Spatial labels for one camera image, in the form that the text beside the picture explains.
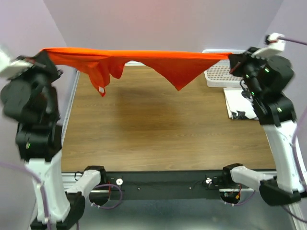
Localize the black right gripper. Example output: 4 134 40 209
229 46 269 99

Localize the white plastic mesh basket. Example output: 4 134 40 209
204 59 241 88

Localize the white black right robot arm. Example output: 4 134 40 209
221 47 307 206

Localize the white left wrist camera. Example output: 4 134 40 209
0 45 33 78

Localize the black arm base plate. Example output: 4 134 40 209
81 170 250 207

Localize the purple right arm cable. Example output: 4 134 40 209
224 35 307 223

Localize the orange t shirt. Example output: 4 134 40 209
43 47 229 96

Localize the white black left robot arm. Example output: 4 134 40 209
0 51 107 230

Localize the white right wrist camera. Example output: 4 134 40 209
251 33 285 58

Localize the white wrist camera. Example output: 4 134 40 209
251 33 285 58
0 45 33 78

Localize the aluminium front frame rail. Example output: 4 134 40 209
61 170 307 230

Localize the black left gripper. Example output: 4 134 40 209
6 47 63 116

